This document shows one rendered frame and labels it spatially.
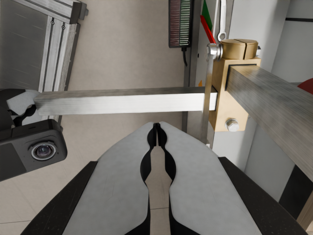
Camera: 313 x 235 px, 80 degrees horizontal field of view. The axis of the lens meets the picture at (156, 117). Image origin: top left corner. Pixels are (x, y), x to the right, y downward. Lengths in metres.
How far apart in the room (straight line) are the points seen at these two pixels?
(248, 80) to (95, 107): 0.22
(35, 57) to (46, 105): 0.76
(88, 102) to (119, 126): 1.05
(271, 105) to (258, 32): 0.39
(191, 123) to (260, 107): 0.32
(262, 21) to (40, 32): 0.86
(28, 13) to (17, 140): 0.87
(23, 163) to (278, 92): 0.26
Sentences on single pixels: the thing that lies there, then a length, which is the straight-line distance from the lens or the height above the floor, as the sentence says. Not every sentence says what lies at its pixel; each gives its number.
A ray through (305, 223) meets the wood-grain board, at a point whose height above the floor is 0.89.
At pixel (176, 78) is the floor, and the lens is 1.19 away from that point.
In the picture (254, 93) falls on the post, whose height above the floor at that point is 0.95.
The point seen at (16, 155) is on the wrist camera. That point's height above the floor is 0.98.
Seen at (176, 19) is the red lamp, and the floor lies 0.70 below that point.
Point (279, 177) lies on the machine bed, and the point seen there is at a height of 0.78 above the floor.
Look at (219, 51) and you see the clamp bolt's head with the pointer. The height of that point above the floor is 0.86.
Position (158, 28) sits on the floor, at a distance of 1.13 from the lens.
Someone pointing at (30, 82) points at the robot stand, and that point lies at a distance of 1.14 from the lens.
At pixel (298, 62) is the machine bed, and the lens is 0.54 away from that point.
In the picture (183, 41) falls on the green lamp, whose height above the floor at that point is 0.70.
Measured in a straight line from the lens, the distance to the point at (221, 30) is 0.44.
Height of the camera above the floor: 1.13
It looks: 61 degrees down
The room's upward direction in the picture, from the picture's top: 178 degrees clockwise
